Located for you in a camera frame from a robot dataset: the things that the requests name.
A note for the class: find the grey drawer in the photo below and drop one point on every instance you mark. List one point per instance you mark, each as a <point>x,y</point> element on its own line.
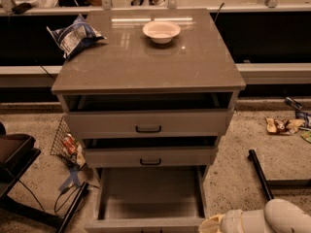
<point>149,157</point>
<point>149,200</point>
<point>140,124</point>

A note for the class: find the red soda can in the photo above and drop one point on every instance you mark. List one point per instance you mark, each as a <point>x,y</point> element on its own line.
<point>69,143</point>

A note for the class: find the white bowl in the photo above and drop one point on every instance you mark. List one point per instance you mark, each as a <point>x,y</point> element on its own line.
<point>161,32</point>

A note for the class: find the grey drawer cabinet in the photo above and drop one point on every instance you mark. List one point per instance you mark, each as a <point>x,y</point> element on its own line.
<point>129,72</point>

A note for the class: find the blue tape on floor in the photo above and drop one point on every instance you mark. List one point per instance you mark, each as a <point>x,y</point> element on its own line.
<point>72,180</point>

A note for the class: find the grey bottom drawer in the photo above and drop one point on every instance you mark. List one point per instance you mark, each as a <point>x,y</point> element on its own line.
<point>149,200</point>

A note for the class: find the green packet floor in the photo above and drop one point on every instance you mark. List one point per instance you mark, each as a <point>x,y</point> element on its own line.
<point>306,135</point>

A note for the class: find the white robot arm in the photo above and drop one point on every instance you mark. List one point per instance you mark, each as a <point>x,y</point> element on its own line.
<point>277,216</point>

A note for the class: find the black bar floor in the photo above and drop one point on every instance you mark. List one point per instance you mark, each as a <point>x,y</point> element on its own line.
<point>72,209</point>
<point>269,185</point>

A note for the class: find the blue snack bag floor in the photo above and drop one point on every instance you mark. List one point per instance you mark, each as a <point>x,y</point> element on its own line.
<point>305,116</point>

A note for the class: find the grey middle drawer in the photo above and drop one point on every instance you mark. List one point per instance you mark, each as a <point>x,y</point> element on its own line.
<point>149,157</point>

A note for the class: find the blue white chip bag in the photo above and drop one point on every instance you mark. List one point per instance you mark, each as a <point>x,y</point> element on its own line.
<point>76,37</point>

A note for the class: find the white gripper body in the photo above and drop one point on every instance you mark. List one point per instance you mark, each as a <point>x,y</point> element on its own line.
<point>230,222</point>

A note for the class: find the black chair left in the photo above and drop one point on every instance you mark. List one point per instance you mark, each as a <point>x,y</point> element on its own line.
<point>17,153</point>

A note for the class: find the black bar left floor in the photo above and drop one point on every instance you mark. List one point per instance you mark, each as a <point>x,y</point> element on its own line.
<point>72,209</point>

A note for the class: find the grey top drawer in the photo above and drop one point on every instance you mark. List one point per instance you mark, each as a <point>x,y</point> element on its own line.
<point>140,124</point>

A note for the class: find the black bar right floor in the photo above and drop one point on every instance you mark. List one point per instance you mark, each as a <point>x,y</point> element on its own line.
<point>269,185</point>

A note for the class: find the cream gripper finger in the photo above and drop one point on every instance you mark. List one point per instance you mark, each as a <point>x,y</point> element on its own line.
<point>211,224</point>

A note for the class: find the wire mesh basket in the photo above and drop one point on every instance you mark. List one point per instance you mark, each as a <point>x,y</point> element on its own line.
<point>75,160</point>

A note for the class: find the dark snack packet floor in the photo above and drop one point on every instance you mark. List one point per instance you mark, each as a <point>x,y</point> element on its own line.
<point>294,104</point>

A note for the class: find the brown snack wrapper floor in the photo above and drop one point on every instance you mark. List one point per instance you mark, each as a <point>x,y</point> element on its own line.
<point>283,126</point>

